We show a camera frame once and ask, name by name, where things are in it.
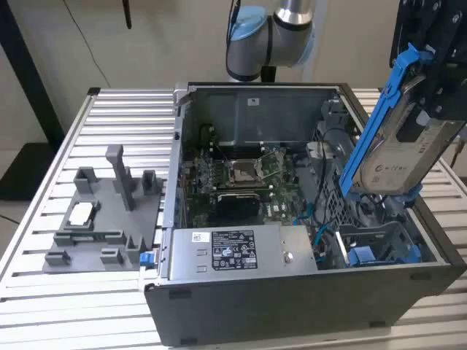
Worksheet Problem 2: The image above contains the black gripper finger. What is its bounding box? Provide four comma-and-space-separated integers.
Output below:
427, 63, 467, 122
395, 63, 444, 144

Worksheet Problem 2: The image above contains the hard disk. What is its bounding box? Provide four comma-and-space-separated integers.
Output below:
339, 42, 467, 205

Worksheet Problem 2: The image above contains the blue disk bay carrier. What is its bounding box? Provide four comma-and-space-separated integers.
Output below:
348, 244, 421, 269

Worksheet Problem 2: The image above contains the perforated metal drive cage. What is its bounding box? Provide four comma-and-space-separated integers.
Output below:
309, 120, 369, 234

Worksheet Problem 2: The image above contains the CPU socket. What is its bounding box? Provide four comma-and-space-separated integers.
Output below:
228, 158, 269, 185

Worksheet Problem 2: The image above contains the thin locking lever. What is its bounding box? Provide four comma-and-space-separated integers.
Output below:
211, 140, 233, 163

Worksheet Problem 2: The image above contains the black chipset heatsink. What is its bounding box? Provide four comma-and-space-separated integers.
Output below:
217, 192, 262, 224

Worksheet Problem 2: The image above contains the green motherboard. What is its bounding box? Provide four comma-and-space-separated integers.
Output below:
180, 145, 314, 229

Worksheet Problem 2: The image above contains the gray power supply unit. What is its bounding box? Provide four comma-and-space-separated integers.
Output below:
168, 224, 319, 281

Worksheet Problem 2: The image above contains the black antenna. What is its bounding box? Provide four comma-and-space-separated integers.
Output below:
121, 0, 133, 30

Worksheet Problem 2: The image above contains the gray parts rack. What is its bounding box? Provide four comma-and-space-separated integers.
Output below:
42, 144, 165, 273

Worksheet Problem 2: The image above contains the silver CPU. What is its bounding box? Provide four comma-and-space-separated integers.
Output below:
69, 203, 96, 226

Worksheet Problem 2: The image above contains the thin blue wire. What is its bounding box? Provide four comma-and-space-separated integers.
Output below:
295, 214, 331, 256

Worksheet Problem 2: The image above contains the thin dark wall cable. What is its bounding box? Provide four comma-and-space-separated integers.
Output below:
61, 0, 112, 88

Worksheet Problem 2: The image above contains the black stand post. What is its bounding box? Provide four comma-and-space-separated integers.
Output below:
0, 0, 66, 201

